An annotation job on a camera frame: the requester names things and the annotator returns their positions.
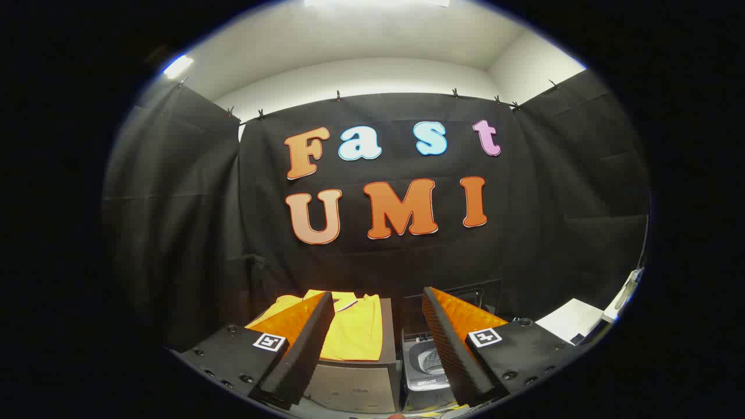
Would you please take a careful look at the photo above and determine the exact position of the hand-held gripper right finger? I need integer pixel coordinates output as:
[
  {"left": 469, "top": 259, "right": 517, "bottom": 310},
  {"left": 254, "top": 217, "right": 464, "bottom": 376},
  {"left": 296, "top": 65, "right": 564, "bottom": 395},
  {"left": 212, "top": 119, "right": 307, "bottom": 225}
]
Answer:
[{"left": 421, "top": 286, "right": 590, "bottom": 408}]

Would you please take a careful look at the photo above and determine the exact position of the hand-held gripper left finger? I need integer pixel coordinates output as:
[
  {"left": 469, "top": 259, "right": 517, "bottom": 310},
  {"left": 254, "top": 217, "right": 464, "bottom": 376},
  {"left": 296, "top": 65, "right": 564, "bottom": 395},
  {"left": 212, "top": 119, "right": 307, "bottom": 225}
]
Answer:
[{"left": 169, "top": 291, "right": 336, "bottom": 411}]

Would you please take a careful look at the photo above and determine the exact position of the white board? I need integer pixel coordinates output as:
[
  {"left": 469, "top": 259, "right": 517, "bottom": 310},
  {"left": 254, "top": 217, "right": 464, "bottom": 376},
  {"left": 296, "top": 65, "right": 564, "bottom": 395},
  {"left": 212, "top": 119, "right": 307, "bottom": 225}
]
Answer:
[{"left": 535, "top": 298, "right": 606, "bottom": 345}]

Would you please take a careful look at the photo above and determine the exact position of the white plug with cable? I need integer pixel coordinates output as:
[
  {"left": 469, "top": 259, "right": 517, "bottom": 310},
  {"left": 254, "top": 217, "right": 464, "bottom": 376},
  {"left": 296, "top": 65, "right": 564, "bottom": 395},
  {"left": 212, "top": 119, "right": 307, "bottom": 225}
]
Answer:
[{"left": 602, "top": 215, "right": 650, "bottom": 324}]

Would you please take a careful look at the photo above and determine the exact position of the ceiling light panel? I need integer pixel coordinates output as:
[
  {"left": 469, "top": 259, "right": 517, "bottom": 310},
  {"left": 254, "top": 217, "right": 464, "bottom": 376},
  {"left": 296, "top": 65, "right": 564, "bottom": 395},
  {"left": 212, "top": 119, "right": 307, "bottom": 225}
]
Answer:
[
  {"left": 303, "top": 0, "right": 452, "bottom": 8},
  {"left": 163, "top": 55, "right": 194, "bottom": 80}
]

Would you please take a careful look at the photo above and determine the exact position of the yellow polo shirt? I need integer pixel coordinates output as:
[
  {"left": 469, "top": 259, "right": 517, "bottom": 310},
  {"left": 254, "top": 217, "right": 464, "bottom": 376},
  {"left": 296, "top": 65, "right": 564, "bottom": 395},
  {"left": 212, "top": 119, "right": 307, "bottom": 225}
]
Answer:
[{"left": 244, "top": 289, "right": 383, "bottom": 362}]

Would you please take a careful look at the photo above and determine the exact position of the grey washing machine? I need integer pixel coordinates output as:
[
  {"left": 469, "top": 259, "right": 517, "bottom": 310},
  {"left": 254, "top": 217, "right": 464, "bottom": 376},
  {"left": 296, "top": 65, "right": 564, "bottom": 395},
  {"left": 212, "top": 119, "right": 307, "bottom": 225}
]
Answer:
[{"left": 400, "top": 332, "right": 466, "bottom": 411}]

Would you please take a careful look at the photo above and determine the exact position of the grey cabinet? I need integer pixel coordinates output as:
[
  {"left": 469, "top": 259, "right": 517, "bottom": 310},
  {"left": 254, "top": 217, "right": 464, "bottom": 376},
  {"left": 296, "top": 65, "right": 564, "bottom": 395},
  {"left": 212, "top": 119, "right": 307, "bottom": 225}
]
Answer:
[{"left": 300, "top": 297, "right": 402, "bottom": 415}]

